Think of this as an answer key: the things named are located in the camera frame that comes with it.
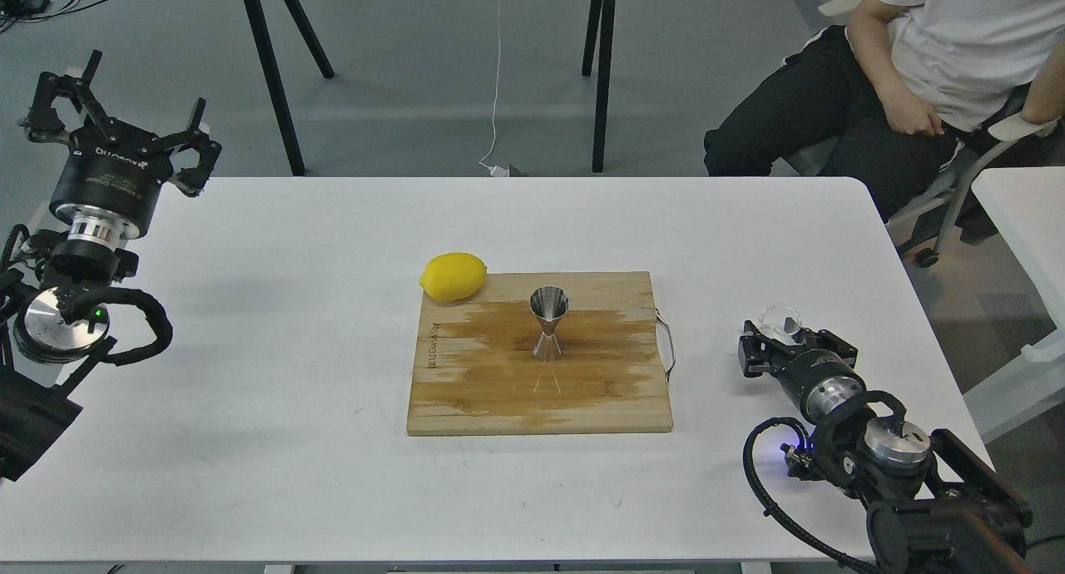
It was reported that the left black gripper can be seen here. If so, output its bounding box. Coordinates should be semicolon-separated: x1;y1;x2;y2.
21;49;223;244

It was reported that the steel jigger measuring cup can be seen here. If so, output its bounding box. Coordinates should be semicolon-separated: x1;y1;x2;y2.
529;285;570;363

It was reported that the seated person white shirt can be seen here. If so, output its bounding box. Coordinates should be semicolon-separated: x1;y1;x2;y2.
704;0;1064;220

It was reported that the white cable on floor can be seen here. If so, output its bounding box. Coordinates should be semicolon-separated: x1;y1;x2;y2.
478;0;512;178

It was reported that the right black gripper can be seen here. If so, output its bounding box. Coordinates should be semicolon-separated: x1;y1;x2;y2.
738;323;867;425

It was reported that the wooden cutting board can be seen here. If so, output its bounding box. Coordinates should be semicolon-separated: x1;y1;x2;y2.
406;270;673;437

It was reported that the yellow lemon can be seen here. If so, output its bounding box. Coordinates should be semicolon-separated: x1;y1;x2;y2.
419;252;488;302

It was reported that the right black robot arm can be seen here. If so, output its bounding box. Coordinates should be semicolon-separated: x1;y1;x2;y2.
738;321;1033;573

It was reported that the black metal table frame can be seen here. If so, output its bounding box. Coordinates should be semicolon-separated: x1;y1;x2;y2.
233;0;620;176

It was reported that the clear glass cup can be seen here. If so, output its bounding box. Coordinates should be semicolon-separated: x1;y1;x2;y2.
757;304;803;345

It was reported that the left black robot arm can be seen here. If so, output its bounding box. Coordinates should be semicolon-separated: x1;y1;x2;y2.
1;51;222;482

